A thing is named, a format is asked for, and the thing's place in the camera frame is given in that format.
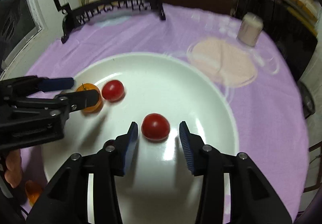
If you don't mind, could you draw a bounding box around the black cabinet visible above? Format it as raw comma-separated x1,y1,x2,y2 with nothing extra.
235,0,318,81

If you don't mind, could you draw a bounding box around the red cherry tomato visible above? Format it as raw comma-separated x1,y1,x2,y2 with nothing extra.
141,113,170,141
101,80,125,102

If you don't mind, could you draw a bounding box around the black stool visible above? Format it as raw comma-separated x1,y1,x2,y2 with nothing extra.
297,81,315,119

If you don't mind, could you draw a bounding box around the purple tablecloth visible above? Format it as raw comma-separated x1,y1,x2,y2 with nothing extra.
22,5,308,219

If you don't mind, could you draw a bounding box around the small orange with stem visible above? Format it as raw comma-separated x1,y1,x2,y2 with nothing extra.
76,83,103,115

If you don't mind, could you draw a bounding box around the white oval plate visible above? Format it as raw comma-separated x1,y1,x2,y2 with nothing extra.
42,53,239,223

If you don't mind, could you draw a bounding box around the smooth orange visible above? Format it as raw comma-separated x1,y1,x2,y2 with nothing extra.
25,180,43,206

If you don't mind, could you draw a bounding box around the left hand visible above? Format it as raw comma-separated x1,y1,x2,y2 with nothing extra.
4,149,22,189

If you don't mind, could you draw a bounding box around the wooden chair right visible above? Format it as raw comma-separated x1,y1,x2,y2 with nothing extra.
303,141,321,193

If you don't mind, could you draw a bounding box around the small beige can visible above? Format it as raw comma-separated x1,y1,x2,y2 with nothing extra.
237,12,264,47

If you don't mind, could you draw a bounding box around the window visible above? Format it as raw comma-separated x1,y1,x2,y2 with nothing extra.
1,0,41,73

